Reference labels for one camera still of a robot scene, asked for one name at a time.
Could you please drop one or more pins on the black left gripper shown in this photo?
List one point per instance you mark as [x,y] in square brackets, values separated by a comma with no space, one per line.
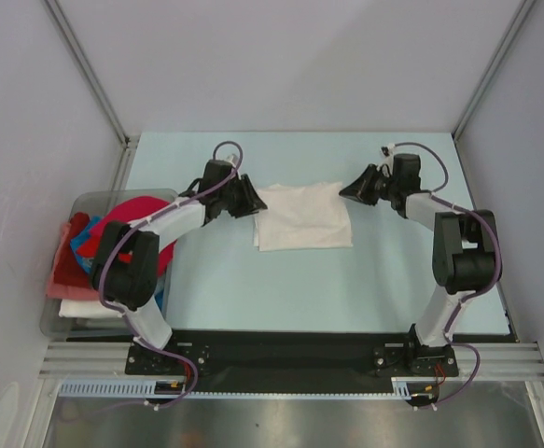
[251,202]

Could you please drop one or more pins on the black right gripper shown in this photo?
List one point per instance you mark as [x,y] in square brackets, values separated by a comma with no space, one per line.
[371,185]

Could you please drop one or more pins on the white t-shirt with red print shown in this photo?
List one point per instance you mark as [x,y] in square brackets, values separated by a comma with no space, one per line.
[307,217]

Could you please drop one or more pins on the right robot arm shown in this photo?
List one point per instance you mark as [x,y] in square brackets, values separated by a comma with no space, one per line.
[466,261]

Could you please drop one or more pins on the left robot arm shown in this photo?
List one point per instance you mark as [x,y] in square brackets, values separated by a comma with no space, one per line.
[125,268]

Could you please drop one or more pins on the magenta t-shirt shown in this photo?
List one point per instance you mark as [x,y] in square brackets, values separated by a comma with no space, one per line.
[133,209]

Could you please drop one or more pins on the blue t-shirt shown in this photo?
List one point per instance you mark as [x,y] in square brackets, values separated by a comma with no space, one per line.
[86,263]

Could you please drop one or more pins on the dark red folded t-shirt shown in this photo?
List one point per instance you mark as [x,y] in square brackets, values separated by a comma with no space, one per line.
[67,271]

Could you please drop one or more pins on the white folded t-shirt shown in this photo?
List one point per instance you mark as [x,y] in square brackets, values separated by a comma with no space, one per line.
[86,310]

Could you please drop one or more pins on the pink folded t-shirt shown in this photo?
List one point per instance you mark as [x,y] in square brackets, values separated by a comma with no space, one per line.
[56,291]

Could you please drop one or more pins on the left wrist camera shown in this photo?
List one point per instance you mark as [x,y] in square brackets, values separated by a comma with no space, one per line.
[233,160]

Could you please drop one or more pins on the left aluminium frame post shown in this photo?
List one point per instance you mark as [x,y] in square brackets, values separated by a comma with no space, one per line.
[127,143]

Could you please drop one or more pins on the aluminium frame post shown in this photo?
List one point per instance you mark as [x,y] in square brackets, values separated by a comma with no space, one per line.
[519,19]
[127,143]

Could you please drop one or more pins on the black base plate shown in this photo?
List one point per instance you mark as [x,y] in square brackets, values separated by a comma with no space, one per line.
[290,361]

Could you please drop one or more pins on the white slotted cable duct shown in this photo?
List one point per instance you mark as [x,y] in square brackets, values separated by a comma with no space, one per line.
[170,389]

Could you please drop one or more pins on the right aluminium frame post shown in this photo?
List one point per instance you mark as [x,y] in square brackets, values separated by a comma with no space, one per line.
[519,19]

